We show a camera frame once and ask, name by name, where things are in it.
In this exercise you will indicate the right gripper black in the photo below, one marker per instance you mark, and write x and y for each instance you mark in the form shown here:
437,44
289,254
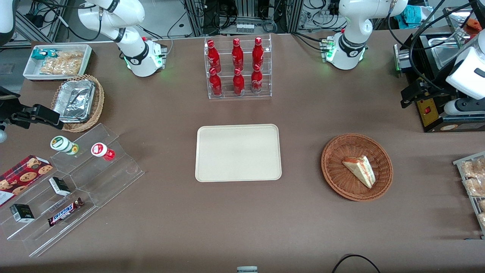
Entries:
8,109

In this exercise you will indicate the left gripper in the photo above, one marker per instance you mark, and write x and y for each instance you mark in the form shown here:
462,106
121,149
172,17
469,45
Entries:
434,84

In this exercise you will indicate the triangular sandwich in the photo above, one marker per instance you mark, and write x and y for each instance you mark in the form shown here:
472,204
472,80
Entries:
360,170

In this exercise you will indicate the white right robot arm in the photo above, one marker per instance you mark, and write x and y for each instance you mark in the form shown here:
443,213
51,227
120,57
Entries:
132,49

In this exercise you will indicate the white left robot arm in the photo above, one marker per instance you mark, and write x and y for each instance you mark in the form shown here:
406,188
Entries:
348,22

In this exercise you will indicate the aluminium foil tray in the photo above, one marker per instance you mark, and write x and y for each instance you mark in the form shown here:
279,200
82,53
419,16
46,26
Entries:
75,100

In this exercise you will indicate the oval tan wicker basket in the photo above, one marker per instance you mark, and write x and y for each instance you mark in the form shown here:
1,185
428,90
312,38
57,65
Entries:
99,102

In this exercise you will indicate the round brown wicker basket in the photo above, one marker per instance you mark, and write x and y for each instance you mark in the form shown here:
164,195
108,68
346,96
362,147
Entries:
341,182

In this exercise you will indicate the beige plastic tray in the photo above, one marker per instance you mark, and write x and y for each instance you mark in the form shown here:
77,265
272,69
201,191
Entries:
238,153

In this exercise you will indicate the black food warmer case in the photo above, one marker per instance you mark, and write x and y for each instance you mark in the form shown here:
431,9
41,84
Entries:
428,117

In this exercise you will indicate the green lid yogurt cup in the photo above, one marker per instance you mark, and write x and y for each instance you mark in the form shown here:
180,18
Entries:
62,144

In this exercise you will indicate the white rectangular snack bin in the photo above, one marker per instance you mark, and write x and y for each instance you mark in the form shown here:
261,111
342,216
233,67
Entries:
30,70

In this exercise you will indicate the clear bag of crackers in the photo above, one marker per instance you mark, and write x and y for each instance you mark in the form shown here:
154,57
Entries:
62,63

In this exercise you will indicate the teal snack packet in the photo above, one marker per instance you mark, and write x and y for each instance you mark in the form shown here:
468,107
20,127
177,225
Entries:
41,54

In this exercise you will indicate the red lid yogurt cup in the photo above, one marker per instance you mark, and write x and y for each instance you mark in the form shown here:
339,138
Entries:
100,150

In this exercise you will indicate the red cookie box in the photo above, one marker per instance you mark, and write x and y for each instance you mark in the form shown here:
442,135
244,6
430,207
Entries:
22,176

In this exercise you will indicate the small black box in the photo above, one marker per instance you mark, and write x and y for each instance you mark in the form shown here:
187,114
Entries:
60,185
22,213

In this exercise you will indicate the teal plastic bag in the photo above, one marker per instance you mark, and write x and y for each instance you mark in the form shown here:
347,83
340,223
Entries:
413,16

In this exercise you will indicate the clear acrylic stepped display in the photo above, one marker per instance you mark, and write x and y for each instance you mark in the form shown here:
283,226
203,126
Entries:
110,182

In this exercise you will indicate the bagged fried snack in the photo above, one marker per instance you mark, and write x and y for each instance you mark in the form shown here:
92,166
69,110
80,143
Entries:
476,186
475,168

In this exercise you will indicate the Snickers chocolate bar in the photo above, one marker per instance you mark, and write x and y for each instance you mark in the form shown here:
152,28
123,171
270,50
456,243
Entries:
64,212

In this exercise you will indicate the red cola bottle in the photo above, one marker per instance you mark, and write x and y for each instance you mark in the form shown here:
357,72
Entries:
258,53
238,83
213,57
237,55
215,84
257,81

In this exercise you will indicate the clear acrylic bottle rack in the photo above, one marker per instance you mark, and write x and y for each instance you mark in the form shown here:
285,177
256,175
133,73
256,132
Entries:
240,94

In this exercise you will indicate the white power strip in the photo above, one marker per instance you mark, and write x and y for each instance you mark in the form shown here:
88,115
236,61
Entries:
244,27

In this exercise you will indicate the small grey device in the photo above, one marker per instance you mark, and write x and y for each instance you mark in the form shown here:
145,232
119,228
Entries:
247,269

